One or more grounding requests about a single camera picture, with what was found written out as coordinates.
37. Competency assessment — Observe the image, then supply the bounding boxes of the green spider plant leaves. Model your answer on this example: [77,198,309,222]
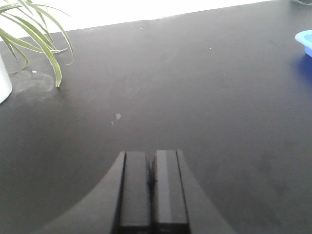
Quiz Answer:
[0,0,75,88]

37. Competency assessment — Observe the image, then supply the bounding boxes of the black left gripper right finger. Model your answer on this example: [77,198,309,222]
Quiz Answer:
[151,150,234,234]

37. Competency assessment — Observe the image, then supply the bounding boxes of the white plant pot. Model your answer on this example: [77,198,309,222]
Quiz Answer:
[0,57,12,103]

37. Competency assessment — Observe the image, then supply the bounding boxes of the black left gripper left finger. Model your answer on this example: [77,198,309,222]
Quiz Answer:
[36,152,151,234]

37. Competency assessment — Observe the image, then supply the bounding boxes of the blue plastic tray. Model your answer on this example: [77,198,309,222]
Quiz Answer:
[294,30,312,57]

